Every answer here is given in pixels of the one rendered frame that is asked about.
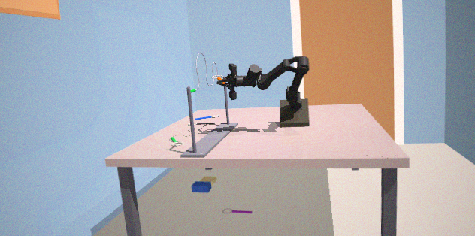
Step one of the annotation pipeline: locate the blue block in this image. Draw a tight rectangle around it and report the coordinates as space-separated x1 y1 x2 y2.
191 181 211 192

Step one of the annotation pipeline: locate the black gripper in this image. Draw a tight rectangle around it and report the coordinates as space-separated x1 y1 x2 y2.
217 64 247 100

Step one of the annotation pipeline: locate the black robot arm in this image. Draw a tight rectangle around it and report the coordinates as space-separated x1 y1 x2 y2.
246 56 310 111

